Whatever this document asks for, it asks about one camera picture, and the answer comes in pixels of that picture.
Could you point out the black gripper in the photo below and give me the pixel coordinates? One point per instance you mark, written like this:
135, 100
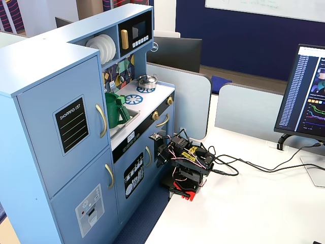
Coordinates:
161, 154

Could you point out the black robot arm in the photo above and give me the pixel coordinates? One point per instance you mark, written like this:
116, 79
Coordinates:
193, 158

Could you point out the red table clamp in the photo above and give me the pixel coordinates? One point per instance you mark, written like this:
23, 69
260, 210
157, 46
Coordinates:
190, 195

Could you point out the gold stove knob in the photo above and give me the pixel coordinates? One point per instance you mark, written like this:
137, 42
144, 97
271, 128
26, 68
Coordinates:
155, 115
169, 101

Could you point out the silver toy sink basin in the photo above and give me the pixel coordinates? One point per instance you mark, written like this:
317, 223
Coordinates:
133, 115

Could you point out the wide grey desk divider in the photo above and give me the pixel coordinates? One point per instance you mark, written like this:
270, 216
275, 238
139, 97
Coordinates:
188, 101

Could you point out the green plastic pitcher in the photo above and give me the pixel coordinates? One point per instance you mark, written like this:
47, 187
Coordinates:
113, 114

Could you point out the silver toy pot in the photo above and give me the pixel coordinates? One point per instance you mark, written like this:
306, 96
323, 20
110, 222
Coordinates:
146, 81

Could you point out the hanging toy spatula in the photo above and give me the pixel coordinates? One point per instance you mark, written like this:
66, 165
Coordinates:
112, 85

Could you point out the hanging toy ladle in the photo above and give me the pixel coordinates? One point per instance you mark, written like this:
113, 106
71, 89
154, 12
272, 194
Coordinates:
121, 77

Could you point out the blue chair seat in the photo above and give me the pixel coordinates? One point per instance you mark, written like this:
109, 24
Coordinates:
220, 82

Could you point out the black shopping list board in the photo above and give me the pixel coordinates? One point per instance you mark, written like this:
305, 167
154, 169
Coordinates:
72, 124

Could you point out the low grey desk divider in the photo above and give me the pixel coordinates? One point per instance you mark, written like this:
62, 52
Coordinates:
246, 109

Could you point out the black dell monitor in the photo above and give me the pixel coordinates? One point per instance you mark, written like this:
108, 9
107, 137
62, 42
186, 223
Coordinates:
175, 52

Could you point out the white toy plate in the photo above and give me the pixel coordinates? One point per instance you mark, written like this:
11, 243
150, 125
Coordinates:
109, 44
114, 47
94, 43
103, 43

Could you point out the black toy microwave door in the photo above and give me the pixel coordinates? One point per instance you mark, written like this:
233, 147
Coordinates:
138, 30

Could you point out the blue wooden toy kitchen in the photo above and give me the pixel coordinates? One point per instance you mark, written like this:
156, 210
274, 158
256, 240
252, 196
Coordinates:
38, 76

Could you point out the silver monitor stand base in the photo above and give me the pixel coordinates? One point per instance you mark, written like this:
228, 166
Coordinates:
314, 175

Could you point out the monitor with lit screen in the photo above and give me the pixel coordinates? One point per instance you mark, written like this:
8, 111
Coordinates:
304, 89

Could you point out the small black monitor back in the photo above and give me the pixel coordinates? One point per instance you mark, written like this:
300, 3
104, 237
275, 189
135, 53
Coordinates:
62, 23

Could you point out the white whiteboard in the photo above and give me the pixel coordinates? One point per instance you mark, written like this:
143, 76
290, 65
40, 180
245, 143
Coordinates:
266, 6

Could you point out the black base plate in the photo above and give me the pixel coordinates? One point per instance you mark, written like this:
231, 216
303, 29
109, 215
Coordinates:
167, 181

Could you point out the small wrist camera board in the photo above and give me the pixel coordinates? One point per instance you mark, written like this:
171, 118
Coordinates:
155, 137

